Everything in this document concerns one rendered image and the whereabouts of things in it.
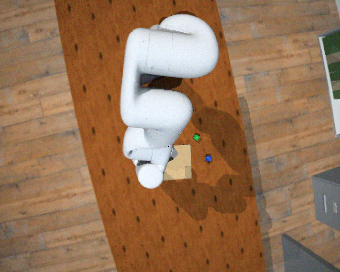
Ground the beige flat mat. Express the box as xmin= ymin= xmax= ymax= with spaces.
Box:
xmin=164 ymin=144 xmax=192 ymax=180

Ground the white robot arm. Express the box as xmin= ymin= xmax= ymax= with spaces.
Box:
xmin=120 ymin=14 xmax=219 ymax=189

